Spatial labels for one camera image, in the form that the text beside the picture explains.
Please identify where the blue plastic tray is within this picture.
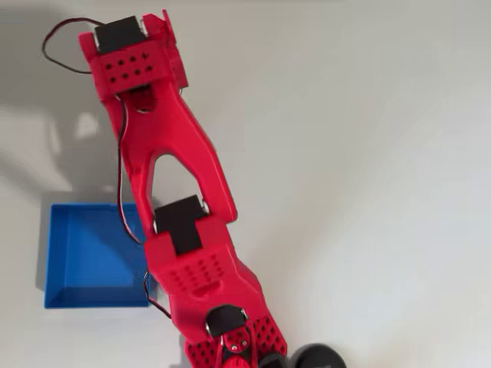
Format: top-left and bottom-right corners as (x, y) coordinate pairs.
(43, 202), (160, 310)

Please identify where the thin servo wire bundle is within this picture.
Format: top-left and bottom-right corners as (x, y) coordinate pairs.
(114, 97), (149, 247)
(142, 269), (172, 320)
(41, 18), (95, 75)

